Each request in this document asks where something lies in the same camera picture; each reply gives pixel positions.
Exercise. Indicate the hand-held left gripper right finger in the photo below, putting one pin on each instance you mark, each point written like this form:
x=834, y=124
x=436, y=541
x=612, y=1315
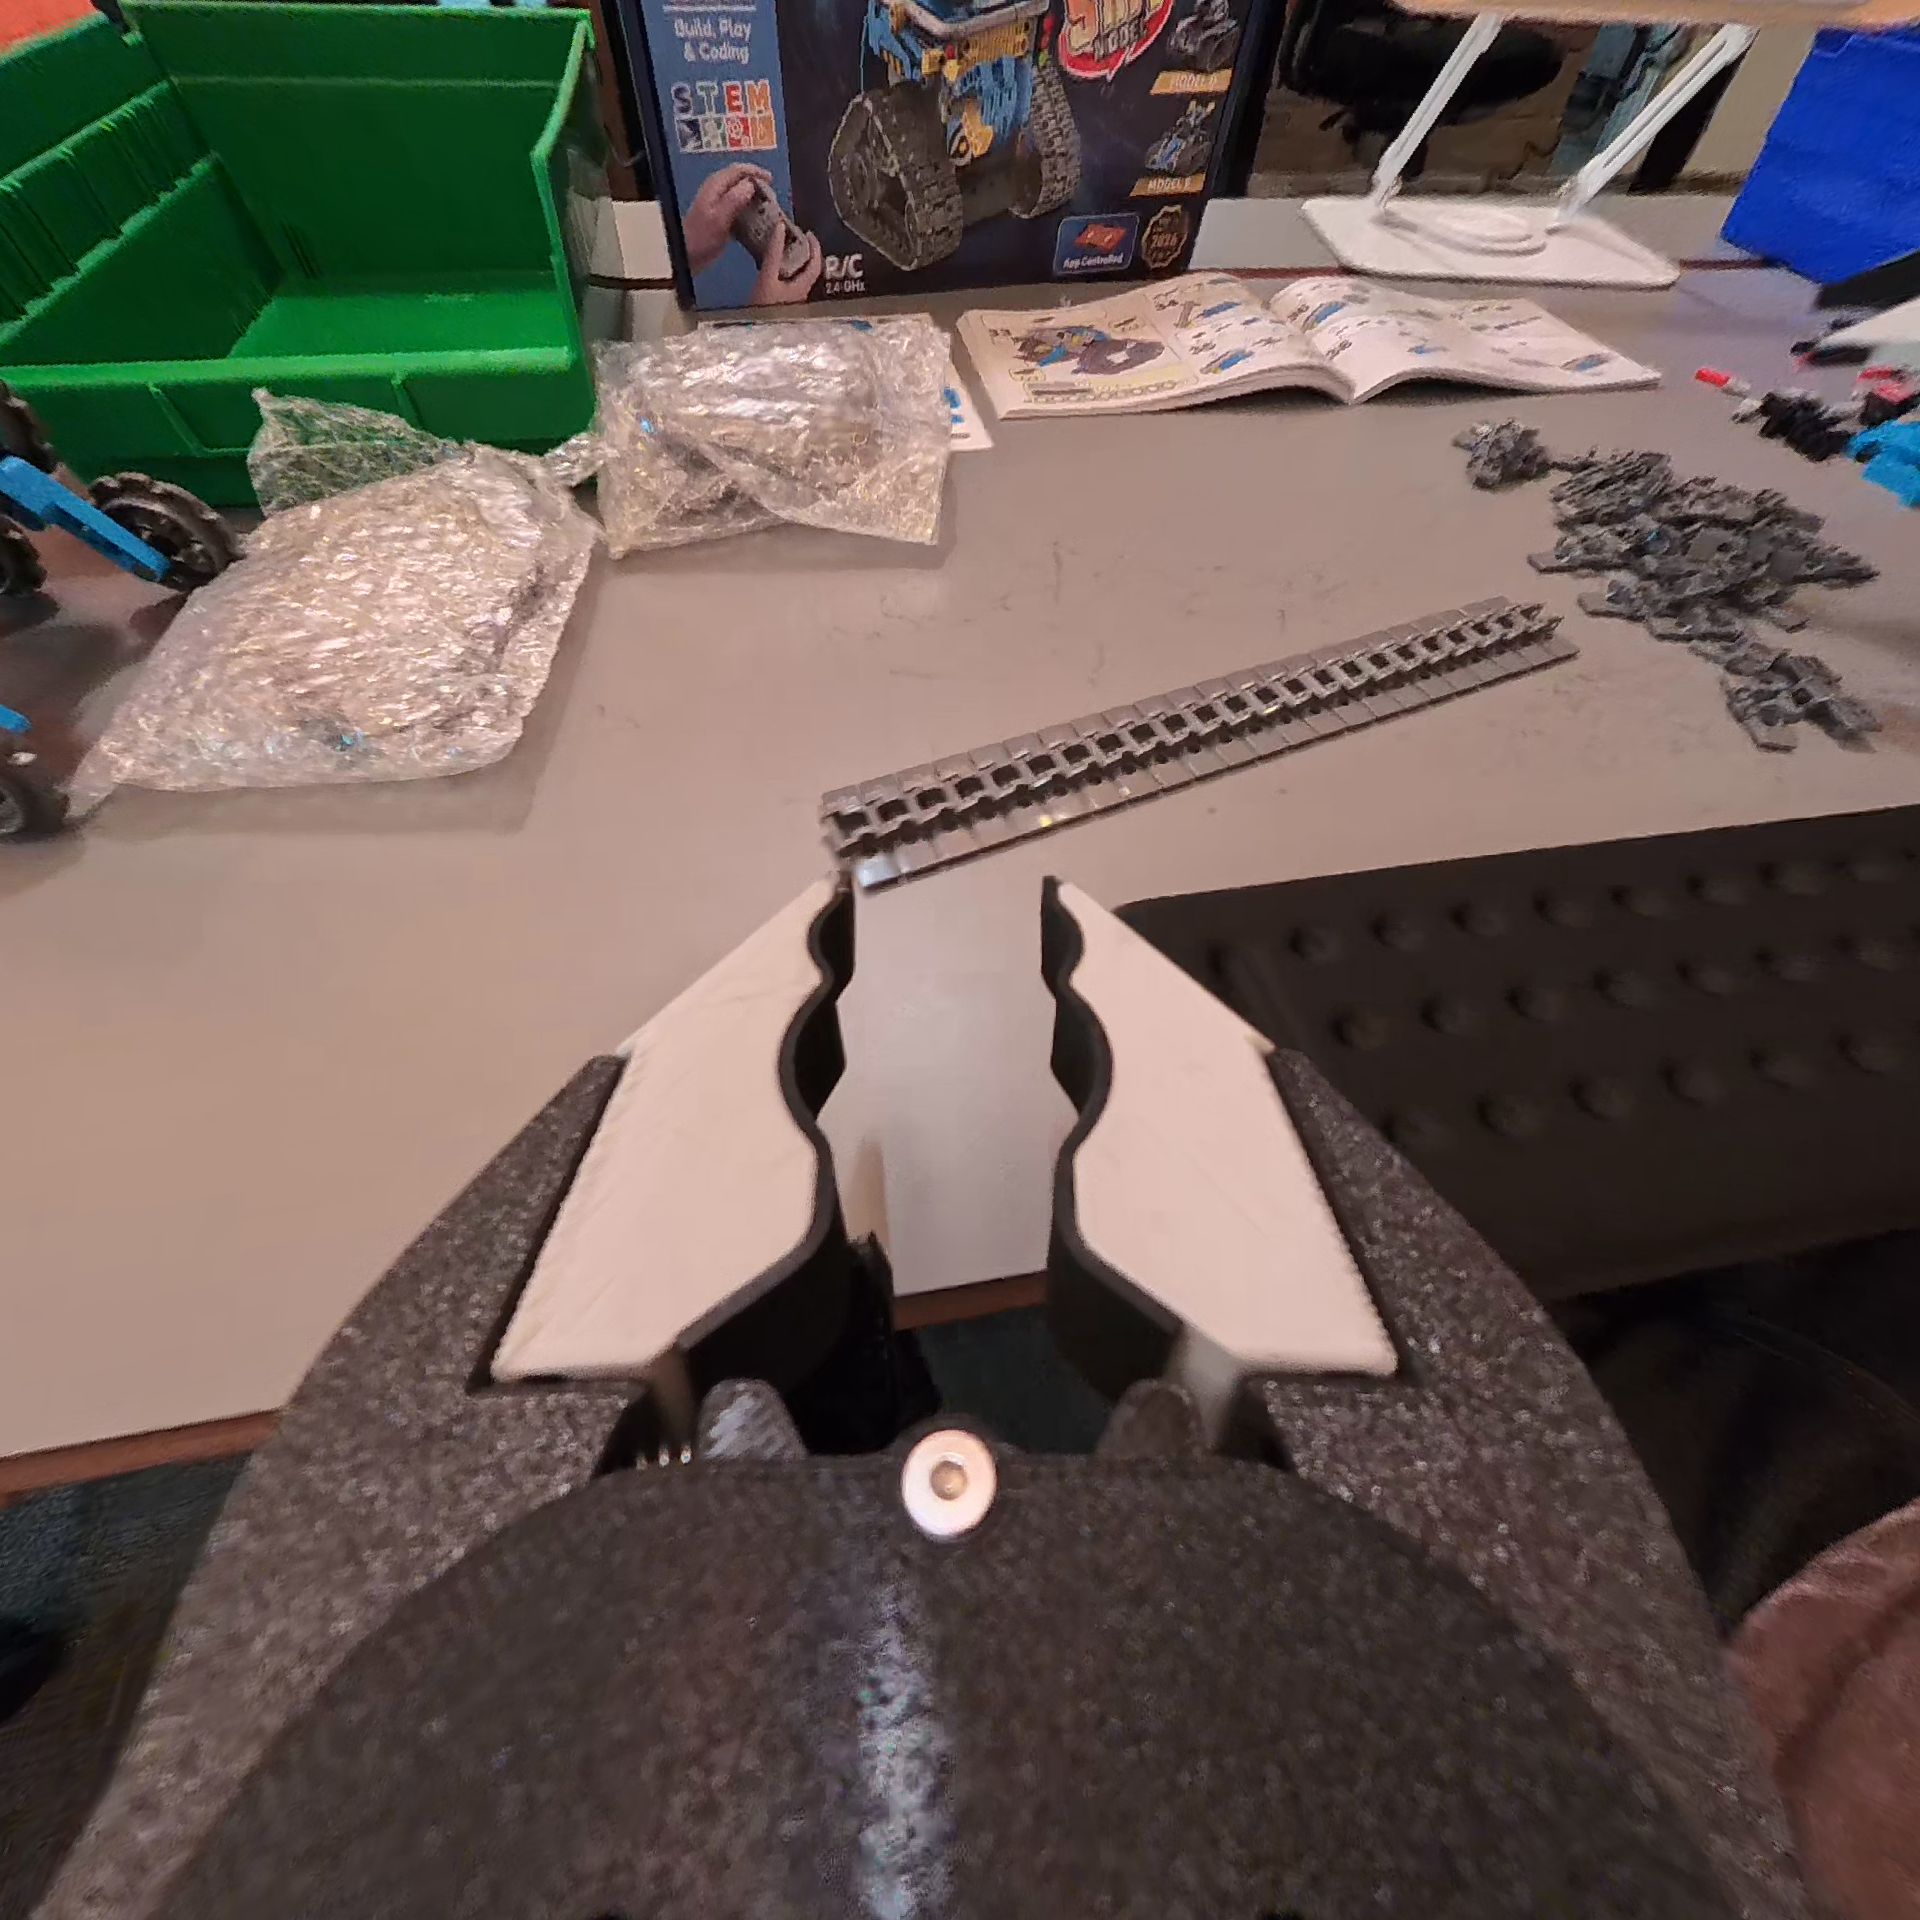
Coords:
x=1215, y=1184

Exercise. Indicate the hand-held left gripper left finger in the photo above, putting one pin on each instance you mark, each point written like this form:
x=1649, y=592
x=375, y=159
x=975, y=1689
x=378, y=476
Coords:
x=692, y=1184

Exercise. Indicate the pile of grey track links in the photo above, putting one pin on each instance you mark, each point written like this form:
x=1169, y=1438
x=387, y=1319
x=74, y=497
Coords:
x=1694, y=556

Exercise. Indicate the blue toy robot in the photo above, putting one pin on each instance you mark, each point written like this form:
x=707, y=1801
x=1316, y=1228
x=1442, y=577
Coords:
x=91, y=525

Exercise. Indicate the grey desk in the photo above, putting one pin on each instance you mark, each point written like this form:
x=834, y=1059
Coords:
x=452, y=1051

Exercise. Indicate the black perforated pad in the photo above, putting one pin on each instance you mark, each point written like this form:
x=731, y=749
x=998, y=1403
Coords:
x=1575, y=1051

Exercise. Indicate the blue sticker sheet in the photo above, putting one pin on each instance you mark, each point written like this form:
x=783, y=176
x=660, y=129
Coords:
x=967, y=422

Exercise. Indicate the small bubble wrap bag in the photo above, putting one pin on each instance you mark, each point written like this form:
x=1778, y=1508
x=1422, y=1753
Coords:
x=346, y=451

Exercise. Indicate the instruction booklet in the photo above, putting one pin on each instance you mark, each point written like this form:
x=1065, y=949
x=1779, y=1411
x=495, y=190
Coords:
x=1277, y=340

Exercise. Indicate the green plastic bin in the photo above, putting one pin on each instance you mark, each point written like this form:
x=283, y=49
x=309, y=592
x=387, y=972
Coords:
x=300, y=301

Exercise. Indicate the heap of loose toy parts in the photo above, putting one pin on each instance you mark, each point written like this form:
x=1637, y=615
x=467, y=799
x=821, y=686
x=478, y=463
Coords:
x=1829, y=422

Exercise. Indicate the dark blue robot kit box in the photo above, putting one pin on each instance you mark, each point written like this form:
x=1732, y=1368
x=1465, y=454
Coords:
x=961, y=150

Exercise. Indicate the blue plastic bin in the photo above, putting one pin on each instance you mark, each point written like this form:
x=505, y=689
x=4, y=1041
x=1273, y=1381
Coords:
x=1829, y=166

